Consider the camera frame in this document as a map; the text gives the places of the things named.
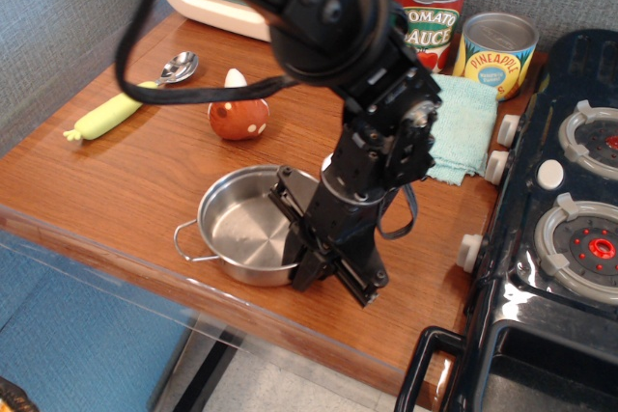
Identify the light blue folded cloth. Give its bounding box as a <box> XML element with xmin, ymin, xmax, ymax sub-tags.
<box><xmin>428</xmin><ymin>74</ymin><xmax>497</xmax><ymax>186</ymax></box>

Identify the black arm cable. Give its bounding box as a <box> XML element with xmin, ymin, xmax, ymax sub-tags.
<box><xmin>113</xmin><ymin>0</ymin><xmax>419</xmax><ymax>241</ymax></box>

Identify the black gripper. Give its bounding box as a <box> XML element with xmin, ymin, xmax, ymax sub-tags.
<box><xmin>268</xmin><ymin>166</ymin><xmax>389</xmax><ymax>307</ymax></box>

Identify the black toy stove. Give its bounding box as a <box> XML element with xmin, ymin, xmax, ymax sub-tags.
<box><xmin>396</xmin><ymin>29</ymin><xmax>617</xmax><ymax>411</ymax></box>

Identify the tomato sauce can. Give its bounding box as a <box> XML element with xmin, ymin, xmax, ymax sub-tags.
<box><xmin>395</xmin><ymin>0</ymin><xmax>464</xmax><ymax>72</ymax></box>

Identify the stainless steel pot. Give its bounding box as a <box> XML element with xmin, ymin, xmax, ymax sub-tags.
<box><xmin>173</xmin><ymin>165</ymin><xmax>296</xmax><ymax>288</ymax></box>

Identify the spoon with green handle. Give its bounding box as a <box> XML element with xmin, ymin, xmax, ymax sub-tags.
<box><xmin>63</xmin><ymin>51</ymin><xmax>199</xmax><ymax>142</ymax></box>

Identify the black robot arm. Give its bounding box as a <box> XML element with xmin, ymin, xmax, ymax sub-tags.
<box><xmin>243</xmin><ymin>0</ymin><xmax>440</xmax><ymax>305</ymax></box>

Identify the brown toy mushroom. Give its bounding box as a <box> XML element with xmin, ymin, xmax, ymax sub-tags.
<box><xmin>208</xmin><ymin>98</ymin><xmax>270</xmax><ymax>141</ymax></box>

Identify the orange object at corner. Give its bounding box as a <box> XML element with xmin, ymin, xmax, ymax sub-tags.
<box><xmin>0</xmin><ymin>377</ymin><xmax>40</xmax><ymax>412</ymax></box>

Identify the pineapple can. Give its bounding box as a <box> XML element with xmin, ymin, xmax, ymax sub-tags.
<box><xmin>452</xmin><ymin>12</ymin><xmax>539</xmax><ymax>101</ymax></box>

